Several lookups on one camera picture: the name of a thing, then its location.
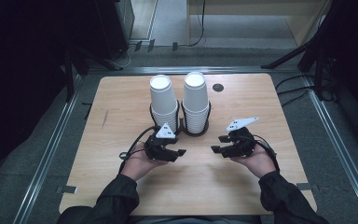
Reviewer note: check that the stack of white paper cups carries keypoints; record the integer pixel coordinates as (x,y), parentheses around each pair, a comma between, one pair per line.
(195,102)
(162,99)

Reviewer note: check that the black round table grommet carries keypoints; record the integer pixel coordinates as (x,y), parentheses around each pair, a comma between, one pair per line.
(218,87)

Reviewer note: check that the black metal stand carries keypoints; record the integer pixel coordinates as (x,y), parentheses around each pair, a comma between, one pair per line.
(70,74)

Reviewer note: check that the grey tape piece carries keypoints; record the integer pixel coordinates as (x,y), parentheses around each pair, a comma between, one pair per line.
(66,189)
(307,186)

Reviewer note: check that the light wooden furniture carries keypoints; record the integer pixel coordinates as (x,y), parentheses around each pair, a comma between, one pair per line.
(304,18)

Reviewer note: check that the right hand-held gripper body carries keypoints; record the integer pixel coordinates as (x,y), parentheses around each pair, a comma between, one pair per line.
(244,143)

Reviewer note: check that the black tripod stand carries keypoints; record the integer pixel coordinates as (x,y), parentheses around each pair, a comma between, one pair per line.
(292,54)

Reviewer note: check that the black cabinet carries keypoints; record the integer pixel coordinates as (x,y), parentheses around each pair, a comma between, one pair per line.
(112,28)

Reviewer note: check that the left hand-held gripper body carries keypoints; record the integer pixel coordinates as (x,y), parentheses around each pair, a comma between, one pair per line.
(154,147)

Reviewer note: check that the metal floor rail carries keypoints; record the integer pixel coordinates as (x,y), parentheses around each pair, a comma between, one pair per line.
(48,152)
(338,146)

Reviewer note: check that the person's right hand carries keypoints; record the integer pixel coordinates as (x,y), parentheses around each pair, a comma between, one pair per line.
(258,163)

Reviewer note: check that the person's left hand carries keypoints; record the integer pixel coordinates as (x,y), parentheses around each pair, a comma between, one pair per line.
(138,165)

